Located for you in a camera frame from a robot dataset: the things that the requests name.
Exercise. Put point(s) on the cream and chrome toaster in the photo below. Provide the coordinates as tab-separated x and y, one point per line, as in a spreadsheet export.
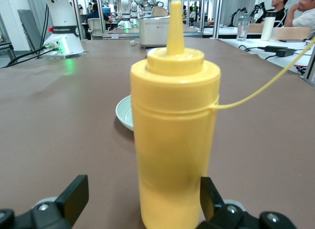
152	32

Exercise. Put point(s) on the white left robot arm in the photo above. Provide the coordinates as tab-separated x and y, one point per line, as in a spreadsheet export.
62	17

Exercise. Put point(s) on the blue plate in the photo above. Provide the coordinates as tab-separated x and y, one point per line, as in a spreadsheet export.
149	51

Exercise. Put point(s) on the white side table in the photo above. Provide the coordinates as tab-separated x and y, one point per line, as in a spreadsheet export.
229	43

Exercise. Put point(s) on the person in light shirt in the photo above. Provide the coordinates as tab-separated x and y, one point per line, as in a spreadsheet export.
305	14

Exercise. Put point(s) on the person in black shirt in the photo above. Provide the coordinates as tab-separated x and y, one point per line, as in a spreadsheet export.
279	7

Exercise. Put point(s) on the wooden box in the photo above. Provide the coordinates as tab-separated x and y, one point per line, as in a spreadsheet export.
290	33

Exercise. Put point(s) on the clear drinking bottle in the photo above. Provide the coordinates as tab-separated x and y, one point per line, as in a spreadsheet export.
242	27

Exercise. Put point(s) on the white tumbler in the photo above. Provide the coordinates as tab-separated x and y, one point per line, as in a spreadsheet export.
267	27

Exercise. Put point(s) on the black power adapter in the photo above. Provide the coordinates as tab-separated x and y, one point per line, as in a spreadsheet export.
283	51

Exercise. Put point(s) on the yellow squeeze bottle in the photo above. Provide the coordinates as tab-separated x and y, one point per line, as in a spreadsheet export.
172	128

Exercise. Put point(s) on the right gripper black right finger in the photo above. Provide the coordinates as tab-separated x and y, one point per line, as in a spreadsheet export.
211	202

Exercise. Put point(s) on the mint green plate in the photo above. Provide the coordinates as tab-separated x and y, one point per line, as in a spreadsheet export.
124	113

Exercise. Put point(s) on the seated person in dark shirt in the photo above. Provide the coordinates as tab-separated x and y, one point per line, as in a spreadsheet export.
94	14

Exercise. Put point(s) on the grey office chair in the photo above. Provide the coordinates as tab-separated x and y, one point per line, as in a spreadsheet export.
94	27

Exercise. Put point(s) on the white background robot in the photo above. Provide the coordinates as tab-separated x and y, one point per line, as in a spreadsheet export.
125	7

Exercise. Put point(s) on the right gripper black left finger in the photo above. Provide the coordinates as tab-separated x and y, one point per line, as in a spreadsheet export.
71	202

